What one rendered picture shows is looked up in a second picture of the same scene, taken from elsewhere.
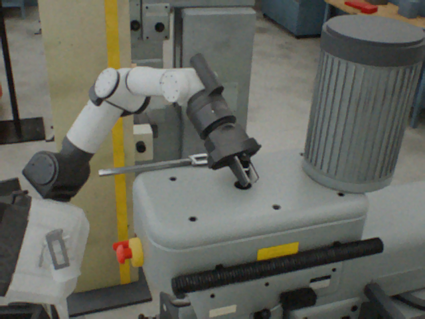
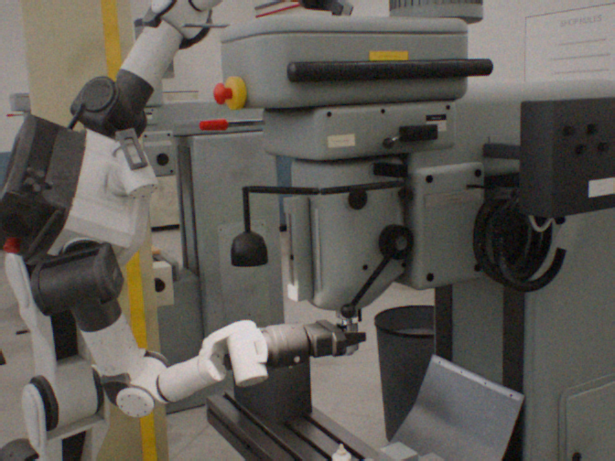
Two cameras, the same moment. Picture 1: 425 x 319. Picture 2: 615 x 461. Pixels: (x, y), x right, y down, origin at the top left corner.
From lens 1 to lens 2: 92 cm
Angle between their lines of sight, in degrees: 21
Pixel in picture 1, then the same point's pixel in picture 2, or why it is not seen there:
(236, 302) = (354, 132)
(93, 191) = not seen: hidden behind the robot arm
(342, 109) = not seen: outside the picture
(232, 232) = (341, 22)
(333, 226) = (437, 38)
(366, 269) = (480, 121)
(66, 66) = not seen: hidden behind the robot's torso
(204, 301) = (321, 122)
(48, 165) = (105, 87)
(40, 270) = (105, 200)
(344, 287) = (461, 143)
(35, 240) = (95, 167)
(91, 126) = (150, 49)
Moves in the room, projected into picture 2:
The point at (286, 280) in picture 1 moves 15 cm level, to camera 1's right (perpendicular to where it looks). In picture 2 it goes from (402, 112) to (475, 108)
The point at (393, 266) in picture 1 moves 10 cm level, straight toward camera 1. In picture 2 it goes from (506, 123) to (507, 126)
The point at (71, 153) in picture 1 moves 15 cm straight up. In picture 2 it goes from (128, 82) to (122, 13)
